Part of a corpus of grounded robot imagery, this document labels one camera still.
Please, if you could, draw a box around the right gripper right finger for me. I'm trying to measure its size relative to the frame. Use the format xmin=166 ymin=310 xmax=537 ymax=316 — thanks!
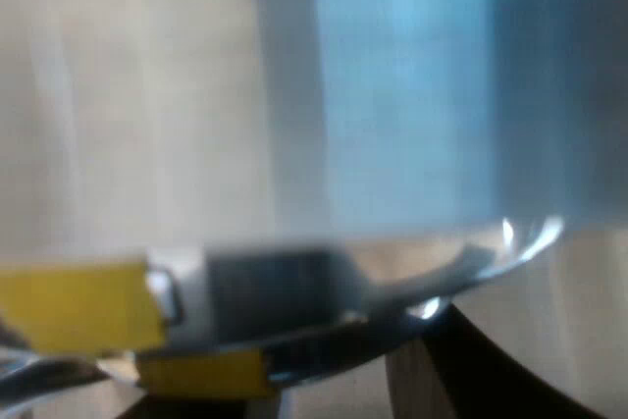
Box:
xmin=425 ymin=300 xmax=628 ymax=419

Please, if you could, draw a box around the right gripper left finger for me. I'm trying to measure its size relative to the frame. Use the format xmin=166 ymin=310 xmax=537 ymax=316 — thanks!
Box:
xmin=128 ymin=393 xmax=282 ymax=419

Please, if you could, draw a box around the steel espresso machine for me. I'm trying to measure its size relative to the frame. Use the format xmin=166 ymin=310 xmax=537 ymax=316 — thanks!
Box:
xmin=141 ymin=0 xmax=628 ymax=398

